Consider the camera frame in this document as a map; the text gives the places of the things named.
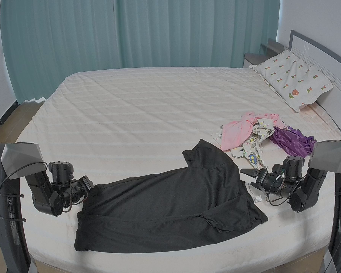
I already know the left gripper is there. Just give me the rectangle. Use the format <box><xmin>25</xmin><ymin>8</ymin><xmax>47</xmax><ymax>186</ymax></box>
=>
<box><xmin>75</xmin><ymin>175</ymin><xmax>95</xmax><ymax>201</ymax></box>

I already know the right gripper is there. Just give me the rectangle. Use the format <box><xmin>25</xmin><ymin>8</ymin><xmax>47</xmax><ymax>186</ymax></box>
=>
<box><xmin>240</xmin><ymin>168</ymin><xmax>286</xmax><ymax>197</ymax></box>

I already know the black T-shirt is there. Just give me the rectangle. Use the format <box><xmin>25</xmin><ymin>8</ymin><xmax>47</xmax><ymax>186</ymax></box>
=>
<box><xmin>75</xmin><ymin>139</ymin><xmax>269</xmax><ymax>252</ymax></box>

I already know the white printed garment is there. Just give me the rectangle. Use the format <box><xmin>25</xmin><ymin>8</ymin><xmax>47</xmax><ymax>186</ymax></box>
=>
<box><xmin>212</xmin><ymin>118</ymin><xmax>276</xmax><ymax>166</ymax></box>

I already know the purple garment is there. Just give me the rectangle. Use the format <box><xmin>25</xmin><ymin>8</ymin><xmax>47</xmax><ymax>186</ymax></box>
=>
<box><xmin>269</xmin><ymin>125</ymin><xmax>316</xmax><ymax>157</ymax></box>

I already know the pink garment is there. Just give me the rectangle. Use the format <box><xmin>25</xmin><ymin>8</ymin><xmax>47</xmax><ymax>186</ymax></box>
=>
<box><xmin>221</xmin><ymin>111</ymin><xmax>289</xmax><ymax>151</ymax></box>

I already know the bed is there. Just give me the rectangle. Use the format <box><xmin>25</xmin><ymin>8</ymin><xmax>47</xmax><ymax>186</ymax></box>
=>
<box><xmin>14</xmin><ymin>30</ymin><xmax>341</xmax><ymax>262</ymax></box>

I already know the white printed pillow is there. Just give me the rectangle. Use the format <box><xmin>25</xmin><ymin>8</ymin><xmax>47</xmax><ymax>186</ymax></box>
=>
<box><xmin>250</xmin><ymin>49</ymin><xmax>335</xmax><ymax>113</ymax></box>

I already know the grey bedside table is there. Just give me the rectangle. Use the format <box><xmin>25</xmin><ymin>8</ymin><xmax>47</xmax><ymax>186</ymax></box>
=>
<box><xmin>244</xmin><ymin>38</ymin><xmax>286</xmax><ymax>68</ymax></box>

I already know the blue-green curtain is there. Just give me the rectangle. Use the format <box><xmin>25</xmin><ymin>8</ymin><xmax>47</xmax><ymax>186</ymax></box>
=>
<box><xmin>0</xmin><ymin>0</ymin><xmax>282</xmax><ymax>103</ymax></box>

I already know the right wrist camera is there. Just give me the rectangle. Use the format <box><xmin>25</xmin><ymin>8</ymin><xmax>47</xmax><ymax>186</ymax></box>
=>
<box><xmin>272</xmin><ymin>164</ymin><xmax>286</xmax><ymax>178</ymax></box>

